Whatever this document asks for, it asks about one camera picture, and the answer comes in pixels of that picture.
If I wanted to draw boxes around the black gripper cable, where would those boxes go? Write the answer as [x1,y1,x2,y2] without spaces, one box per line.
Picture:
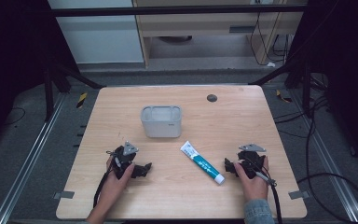
[243,157,284,224]
[92,151,119,209]

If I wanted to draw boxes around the black hanging cables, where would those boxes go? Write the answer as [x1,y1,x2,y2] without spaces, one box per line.
[249,11,295,67]

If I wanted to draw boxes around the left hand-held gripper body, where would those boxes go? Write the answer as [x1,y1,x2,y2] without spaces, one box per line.
[106,141,140,180]

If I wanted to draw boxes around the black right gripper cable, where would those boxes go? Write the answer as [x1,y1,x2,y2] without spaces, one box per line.
[243,157,284,224]

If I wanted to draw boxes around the aluminium floor rail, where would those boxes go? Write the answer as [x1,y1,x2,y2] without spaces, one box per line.
[0,92,68,224]
[287,88,358,223]

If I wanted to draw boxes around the white teal toothpaste tube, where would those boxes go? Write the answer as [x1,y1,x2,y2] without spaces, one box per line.
[179,140,227,186]

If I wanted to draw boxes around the thin black floor cable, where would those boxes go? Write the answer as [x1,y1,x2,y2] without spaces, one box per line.
[2,106,26,127]

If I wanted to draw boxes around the black stand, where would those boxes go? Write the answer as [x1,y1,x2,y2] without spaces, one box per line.
[248,55,316,118]
[42,57,105,123]

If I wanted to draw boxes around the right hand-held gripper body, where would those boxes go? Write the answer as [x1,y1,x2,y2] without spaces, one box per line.
[236,143,267,180]

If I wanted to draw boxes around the person's right hand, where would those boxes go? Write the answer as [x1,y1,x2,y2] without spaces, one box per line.
[233,155,270,203]

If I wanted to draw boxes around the yellow black tape strip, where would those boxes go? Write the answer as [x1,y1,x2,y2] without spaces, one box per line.
[76,91,89,109]
[275,89,293,104]

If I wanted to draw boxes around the grey table bracket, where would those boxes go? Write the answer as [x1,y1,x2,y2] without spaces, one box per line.
[287,189,310,201]
[53,190,76,201]

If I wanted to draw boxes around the grey plastic container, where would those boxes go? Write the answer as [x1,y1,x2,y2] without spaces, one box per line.
[140,105,184,139]

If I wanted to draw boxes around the light wooden cabinet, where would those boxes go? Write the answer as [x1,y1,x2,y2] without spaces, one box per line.
[131,0,309,69]

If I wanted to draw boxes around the black horizontal frame bar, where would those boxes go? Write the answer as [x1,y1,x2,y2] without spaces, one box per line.
[48,4,307,18]

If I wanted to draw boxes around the person's left hand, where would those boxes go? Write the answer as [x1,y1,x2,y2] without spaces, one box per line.
[96,156,135,210]

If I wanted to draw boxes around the white cabinet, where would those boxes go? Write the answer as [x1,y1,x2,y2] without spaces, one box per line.
[47,0,145,65]

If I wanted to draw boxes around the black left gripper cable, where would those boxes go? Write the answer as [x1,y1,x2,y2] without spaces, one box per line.
[92,151,119,209]

